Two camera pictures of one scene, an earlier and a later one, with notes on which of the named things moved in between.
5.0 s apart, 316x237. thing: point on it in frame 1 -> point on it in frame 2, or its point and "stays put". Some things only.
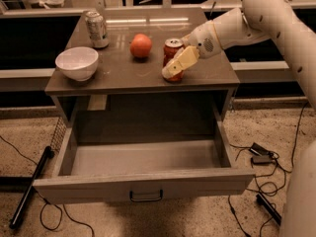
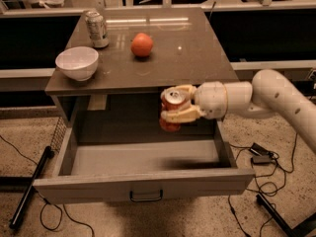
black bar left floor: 19,211 stays put
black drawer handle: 152,199 stays put
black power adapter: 263,157 stays put
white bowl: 78,63 stays put
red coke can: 171,48 -> 173,99
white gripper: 203,39 -> 210,99
